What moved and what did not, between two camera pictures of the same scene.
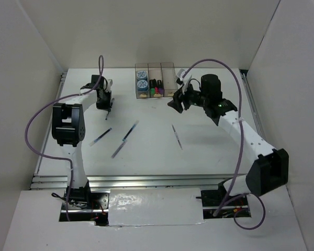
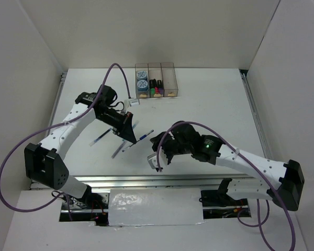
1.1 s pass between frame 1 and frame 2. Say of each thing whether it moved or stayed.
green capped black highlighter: stayed
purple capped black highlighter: stayed
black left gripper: moved
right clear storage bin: stayed
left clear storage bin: stayed
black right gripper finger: moved
